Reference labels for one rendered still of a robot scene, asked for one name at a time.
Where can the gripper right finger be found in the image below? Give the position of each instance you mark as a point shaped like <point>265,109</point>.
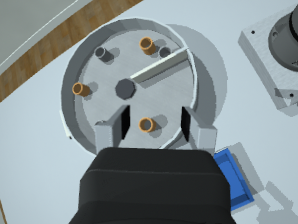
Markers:
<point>196,132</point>

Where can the bronze bushing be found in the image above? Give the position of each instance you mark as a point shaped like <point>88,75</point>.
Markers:
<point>142,123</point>
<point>84,90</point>
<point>146,41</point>

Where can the blue crate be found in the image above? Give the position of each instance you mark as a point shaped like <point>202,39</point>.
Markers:
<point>234,176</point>

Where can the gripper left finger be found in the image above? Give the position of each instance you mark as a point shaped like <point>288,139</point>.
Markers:
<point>110,133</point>

